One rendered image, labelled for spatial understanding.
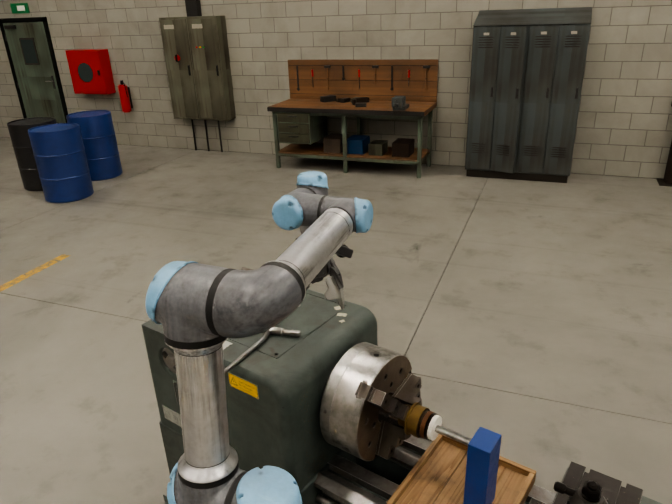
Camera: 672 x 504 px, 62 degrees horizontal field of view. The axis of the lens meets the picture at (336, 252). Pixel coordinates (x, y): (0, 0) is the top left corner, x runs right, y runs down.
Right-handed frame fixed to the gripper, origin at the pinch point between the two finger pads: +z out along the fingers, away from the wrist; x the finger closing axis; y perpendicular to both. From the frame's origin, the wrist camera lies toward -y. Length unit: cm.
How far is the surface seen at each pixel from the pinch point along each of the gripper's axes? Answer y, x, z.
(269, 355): 12.1, -10.6, 16.2
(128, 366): -30, -224, 138
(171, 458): 27, -53, 69
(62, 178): -147, -612, 100
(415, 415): -8.5, 24.7, 30.3
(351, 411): 5.2, 13.7, 26.6
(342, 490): 6, 10, 56
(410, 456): -17, 17, 55
